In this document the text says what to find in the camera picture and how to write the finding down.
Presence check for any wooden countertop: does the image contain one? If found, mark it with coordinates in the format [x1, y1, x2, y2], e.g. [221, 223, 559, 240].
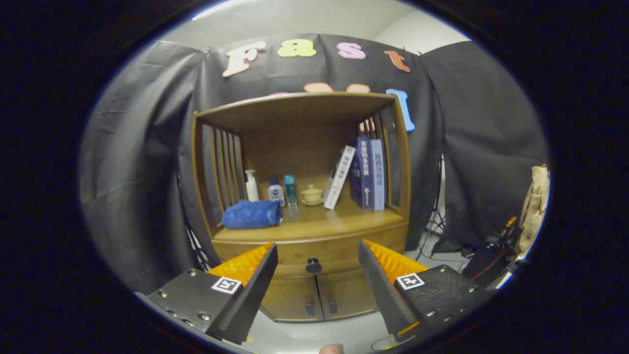
[214, 189, 406, 242]

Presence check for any blue rolled towel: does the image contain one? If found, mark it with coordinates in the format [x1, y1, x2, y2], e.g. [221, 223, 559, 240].
[222, 200, 284, 230]

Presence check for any white bottle with blue cap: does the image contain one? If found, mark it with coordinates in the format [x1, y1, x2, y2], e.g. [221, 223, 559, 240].
[268, 177, 286, 207]

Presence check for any black equipment with cables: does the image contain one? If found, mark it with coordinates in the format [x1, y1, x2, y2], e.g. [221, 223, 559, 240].
[462, 216, 521, 288]

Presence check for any beige hanging bag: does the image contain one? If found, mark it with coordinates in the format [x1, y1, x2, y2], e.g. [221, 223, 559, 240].
[516, 165, 550, 256]

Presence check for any dark blue book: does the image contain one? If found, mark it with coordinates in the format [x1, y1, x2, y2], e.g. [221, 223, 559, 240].
[350, 135, 374, 209]

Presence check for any clear blue bottle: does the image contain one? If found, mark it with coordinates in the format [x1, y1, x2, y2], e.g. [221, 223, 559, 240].
[284, 175, 298, 207]

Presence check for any white book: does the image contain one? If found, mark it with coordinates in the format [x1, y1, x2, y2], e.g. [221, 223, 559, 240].
[324, 145, 356, 210]

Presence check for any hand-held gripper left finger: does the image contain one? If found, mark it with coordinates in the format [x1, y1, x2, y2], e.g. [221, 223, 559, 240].
[135, 242, 279, 346]

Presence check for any black light stand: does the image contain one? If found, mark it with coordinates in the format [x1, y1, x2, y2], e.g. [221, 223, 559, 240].
[425, 155, 448, 239]

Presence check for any white pump bottle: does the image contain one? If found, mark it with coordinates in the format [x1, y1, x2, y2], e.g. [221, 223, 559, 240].
[245, 170, 259, 202]

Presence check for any beige lidded teacup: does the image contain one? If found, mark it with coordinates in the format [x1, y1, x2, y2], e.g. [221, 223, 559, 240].
[301, 184, 324, 206]

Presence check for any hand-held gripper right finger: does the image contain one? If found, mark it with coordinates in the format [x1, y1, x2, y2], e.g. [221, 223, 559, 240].
[358, 239, 494, 343]

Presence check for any wooden cabinet door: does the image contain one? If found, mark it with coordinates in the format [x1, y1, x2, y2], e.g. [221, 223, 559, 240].
[259, 276, 324, 323]
[317, 268, 378, 320]

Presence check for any wooden cabinet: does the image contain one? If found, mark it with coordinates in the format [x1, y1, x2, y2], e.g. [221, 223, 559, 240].
[192, 91, 412, 323]

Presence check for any wooden drawer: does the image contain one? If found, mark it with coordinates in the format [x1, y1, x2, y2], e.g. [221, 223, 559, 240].
[211, 222, 409, 277]

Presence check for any light blue book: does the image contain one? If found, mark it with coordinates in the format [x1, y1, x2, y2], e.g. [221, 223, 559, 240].
[370, 139, 386, 211]

